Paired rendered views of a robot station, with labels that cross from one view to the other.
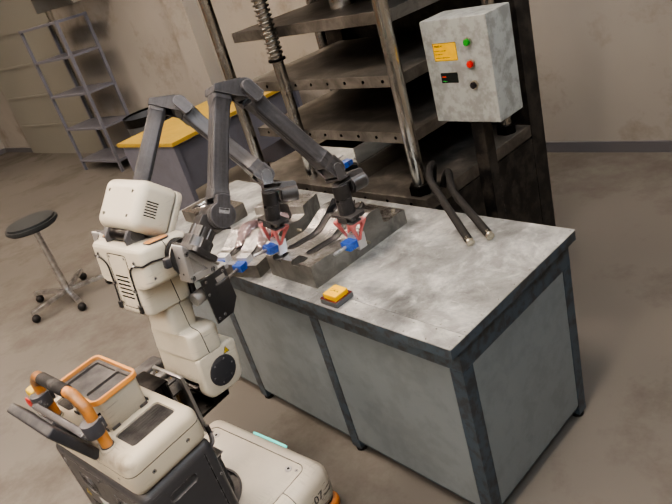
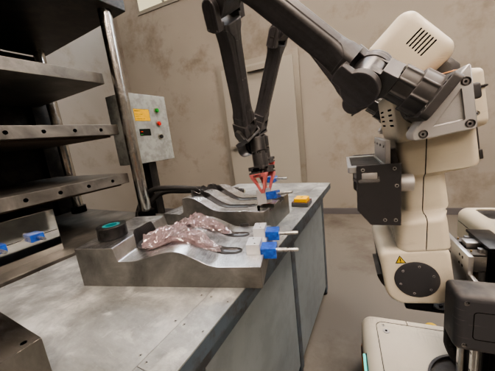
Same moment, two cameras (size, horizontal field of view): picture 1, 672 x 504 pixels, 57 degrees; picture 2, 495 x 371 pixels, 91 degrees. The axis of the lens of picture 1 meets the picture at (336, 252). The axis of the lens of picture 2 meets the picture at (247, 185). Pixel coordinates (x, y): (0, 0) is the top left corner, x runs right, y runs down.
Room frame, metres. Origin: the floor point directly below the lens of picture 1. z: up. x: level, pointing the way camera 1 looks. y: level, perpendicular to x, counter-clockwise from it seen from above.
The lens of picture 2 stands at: (2.47, 0.97, 1.15)
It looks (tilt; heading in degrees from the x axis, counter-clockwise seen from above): 11 degrees down; 246
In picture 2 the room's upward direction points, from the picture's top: 7 degrees counter-clockwise
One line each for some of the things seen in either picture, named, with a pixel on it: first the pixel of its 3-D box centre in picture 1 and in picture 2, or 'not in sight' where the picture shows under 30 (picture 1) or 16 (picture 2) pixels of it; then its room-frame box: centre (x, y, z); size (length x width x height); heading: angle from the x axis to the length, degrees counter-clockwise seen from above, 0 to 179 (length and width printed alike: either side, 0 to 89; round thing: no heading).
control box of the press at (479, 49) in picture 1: (492, 189); (158, 211); (2.40, -0.71, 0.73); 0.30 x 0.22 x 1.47; 37
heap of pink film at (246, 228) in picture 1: (262, 224); (184, 230); (2.38, 0.26, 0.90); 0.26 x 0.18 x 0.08; 144
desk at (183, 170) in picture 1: (227, 152); not in sight; (5.50, 0.67, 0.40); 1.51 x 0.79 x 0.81; 134
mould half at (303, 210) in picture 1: (264, 232); (184, 244); (2.38, 0.26, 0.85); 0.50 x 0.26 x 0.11; 144
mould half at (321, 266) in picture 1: (336, 232); (225, 205); (2.15, -0.02, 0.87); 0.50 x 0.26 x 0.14; 127
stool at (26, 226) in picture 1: (48, 263); not in sight; (4.27, 2.02, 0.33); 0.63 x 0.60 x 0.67; 49
